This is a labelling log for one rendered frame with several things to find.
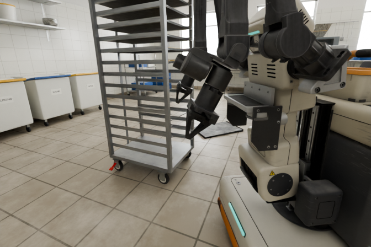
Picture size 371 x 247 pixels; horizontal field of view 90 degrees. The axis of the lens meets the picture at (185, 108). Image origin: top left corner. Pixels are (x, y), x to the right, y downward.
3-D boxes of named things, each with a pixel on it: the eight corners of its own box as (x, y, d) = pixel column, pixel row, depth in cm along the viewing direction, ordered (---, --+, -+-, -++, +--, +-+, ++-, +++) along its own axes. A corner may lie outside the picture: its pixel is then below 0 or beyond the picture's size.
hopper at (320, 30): (271, 41, 247) (273, 30, 243) (322, 39, 227) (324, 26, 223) (273, 39, 221) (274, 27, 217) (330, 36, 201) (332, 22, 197)
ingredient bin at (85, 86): (83, 116, 338) (75, 73, 318) (61, 112, 365) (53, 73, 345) (106, 109, 385) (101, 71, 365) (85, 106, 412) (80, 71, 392)
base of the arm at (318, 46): (354, 52, 44) (313, 53, 55) (332, 29, 42) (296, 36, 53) (328, 81, 45) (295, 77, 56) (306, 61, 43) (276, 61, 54)
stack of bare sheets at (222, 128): (205, 138, 234) (205, 136, 233) (191, 128, 269) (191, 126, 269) (243, 130, 256) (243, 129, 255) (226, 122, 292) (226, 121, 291)
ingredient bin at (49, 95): (46, 128, 281) (34, 77, 261) (21, 123, 306) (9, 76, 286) (78, 118, 328) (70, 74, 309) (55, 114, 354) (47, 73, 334)
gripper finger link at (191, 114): (176, 137, 48) (192, 105, 46) (175, 127, 54) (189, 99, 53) (200, 146, 49) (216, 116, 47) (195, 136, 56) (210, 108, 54)
